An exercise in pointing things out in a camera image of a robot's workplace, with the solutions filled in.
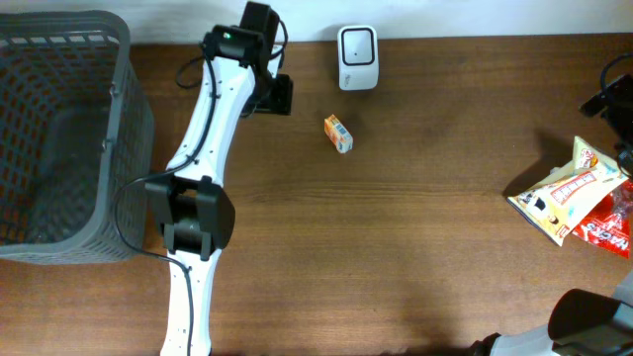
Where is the red snack bag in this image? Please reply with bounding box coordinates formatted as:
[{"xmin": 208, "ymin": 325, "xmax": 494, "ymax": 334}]
[{"xmin": 573, "ymin": 180, "xmax": 632, "ymax": 259}]

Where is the grey plastic mesh basket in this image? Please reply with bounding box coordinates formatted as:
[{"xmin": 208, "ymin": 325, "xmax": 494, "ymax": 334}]
[{"xmin": 1, "ymin": 11, "xmax": 154, "ymax": 264}]

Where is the orange tissue pack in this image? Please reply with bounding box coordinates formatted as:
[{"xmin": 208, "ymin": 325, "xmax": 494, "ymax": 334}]
[{"xmin": 324, "ymin": 115, "xmax": 353, "ymax": 154}]

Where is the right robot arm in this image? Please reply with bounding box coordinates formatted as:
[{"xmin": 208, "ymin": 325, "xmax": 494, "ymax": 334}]
[{"xmin": 466, "ymin": 74, "xmax": 632, "ymax": 355}]

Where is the cream noodle packet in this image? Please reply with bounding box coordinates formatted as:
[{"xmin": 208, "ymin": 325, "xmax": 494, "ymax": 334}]
[{"xmin": 506, "ymin": 136, "xmax": 626, "ymax": 246}]

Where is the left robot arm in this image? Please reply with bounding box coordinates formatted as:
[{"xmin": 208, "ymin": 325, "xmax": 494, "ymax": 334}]
[{"xmin": 143, "ymin": 1, "xmax": 293, "ymax": 356}]

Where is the white barcode scanner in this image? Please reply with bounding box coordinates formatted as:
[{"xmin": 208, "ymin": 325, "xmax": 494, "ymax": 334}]
[{"xmin": 337, "ymin": 25, "xmax": 380, "ymax": 91}]

